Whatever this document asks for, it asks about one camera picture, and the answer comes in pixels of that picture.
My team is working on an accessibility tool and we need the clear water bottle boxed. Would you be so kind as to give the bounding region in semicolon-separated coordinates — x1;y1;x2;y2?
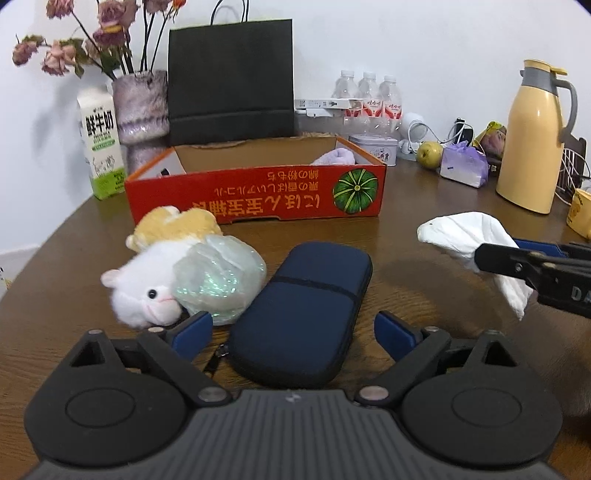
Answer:
358;71;383;136
379;75;404;137
335;70;360;128

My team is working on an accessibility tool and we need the dried pink rose bouquet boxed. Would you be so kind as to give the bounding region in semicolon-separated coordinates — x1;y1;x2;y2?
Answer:
12;0;188;80

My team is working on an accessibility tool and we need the white tissue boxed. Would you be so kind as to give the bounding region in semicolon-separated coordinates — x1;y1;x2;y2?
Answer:
417;211;534;322

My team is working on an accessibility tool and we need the white green milk carton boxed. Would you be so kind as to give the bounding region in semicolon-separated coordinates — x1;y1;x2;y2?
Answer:
76;88;128;200

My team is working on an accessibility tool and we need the iridescent translucent pouch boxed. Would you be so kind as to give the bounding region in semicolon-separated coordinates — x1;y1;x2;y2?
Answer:
172;234;268;326

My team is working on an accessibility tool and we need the purple tissue packet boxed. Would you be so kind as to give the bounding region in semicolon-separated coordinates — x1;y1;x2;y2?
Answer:
438;142;489;188

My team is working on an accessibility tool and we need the orange cardboard box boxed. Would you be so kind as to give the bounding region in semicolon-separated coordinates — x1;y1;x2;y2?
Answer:
124;135;388;225

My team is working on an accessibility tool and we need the white tan hamster plush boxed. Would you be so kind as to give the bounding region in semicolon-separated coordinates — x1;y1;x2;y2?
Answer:
100;206;225;330

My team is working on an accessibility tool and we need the small white fan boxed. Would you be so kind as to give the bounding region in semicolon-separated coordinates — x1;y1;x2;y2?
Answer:
399;112;430;156

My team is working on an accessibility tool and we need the green apple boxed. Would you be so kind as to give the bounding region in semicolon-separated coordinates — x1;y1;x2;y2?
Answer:
417;141;445;170

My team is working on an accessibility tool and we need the yellow cup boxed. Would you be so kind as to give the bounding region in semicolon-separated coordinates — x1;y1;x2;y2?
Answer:
566;188;591;239

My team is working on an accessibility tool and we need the white pink cardboard package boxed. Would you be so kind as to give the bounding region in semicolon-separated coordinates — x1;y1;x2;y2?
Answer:
294;97;359;117

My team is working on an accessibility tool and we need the purple speckled vase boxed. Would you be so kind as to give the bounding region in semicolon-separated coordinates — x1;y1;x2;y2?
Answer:
112;70;170;174

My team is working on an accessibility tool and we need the brown wooden stand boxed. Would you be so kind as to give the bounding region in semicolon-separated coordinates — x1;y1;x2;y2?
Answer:
565;124;588;151

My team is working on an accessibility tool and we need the lavender fluffy cloth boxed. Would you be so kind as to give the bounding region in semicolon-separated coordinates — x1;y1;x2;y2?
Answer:
310;148;358;166

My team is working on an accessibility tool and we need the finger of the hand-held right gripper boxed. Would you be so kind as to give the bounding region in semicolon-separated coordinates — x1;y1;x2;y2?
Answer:
475;243;562;292
512;238;591;260

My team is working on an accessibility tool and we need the black charger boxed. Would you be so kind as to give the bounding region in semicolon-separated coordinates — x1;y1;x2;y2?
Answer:
452;117;476;149

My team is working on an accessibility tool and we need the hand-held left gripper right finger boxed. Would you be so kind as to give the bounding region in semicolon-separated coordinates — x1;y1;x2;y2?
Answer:
355;311;518;409

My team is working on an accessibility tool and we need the yellow green snack bag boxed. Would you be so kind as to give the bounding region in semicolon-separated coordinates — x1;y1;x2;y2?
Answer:
473;121;508;161

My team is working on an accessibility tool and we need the white wire basket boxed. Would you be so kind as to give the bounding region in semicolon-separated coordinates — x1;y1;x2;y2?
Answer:
556;147;591;205

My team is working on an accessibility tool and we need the navy zippered case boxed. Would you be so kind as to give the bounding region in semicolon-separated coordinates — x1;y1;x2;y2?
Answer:
203;242;374;389

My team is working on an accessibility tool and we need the yellow thermos jug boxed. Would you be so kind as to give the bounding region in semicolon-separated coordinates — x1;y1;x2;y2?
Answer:
496;59;579;216

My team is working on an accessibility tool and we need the black paper bag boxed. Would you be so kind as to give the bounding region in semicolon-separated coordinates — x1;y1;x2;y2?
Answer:
167;0;297;147

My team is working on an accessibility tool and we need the clear container of seeds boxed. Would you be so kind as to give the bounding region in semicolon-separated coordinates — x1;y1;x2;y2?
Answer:
295;113;345;138

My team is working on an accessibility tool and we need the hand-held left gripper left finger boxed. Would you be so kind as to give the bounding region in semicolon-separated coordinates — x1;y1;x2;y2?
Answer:
69;311;232;409

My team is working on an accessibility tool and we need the floral tin box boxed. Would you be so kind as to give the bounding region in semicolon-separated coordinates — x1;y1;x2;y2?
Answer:
348;134;399;167

